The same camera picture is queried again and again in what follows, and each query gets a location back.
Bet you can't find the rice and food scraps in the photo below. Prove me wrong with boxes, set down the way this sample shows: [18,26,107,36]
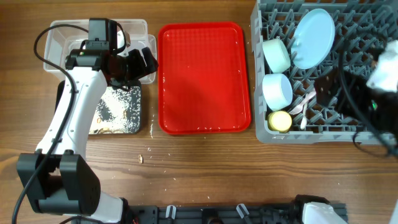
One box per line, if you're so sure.
[89,86,142,134]

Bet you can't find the white plastic fork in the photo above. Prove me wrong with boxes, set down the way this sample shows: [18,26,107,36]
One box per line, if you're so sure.
[289,90,317,115]

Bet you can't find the white plastic spoon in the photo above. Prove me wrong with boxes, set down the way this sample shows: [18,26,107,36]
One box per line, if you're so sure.
[300,103,308,130]

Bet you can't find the light blue plate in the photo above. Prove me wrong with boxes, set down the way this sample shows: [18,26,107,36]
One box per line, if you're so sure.
[291,9,335,70]

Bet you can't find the light blue bowl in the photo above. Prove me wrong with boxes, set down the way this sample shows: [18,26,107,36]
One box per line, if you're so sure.
[262,73,293,111]

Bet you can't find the yellow plastic cup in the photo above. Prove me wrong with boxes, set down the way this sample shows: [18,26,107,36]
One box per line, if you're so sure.
[267,111,292,133]

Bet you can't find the green bowl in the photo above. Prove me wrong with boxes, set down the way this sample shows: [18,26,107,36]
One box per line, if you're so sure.
[262,39,290,73]

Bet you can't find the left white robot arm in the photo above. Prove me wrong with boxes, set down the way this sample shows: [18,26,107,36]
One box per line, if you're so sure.
[17,18,159,223]

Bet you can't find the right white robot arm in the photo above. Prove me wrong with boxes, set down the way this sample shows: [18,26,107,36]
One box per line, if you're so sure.
[314,68,397,157]

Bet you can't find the black food waste tray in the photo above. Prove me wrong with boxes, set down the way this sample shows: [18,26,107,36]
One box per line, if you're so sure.
[55,79,143,136]

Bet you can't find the clear plastic waste bin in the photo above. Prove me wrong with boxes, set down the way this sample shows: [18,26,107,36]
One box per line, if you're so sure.
[43,19,157,84]

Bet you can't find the grey dishwasher rack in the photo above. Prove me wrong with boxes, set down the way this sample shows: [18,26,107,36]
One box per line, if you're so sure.
[250,1,397,144]

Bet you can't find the red plastic tray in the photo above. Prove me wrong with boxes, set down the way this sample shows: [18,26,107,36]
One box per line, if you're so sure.
[158,22,251,135]

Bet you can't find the nut crumb on table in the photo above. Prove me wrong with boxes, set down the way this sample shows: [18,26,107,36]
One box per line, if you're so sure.
[138,154,144,164]

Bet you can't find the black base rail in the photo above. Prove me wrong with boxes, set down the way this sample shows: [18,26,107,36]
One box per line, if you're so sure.
[131,203,291,224]

